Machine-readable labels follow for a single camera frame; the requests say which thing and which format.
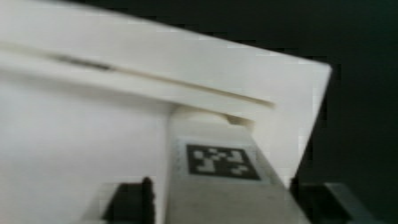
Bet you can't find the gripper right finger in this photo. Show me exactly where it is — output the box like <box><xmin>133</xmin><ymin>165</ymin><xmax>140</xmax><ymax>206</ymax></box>
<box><xmin>289</xmin><ymin>179</ymin><xmax>384</xmax><ymax>224</ymax></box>

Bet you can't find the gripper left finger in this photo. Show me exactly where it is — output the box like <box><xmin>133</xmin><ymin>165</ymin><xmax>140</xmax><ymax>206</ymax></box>
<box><xmin>101</xmin><ymin>177</ymin><xmax>156</xmax><ymax>224</ymax></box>

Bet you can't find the white leg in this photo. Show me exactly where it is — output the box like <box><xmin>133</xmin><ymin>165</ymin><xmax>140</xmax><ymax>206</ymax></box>
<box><xmin>165</xmin><ymin>106</ymin><xmax>311</xmax><ymax>224</ymax></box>

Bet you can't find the white square table top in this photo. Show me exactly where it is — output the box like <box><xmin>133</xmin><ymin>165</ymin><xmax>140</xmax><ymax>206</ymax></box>
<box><xmin>0</xmin><ymin>0</ymin><xmax>330</xmax><ymax>224</ymax></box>

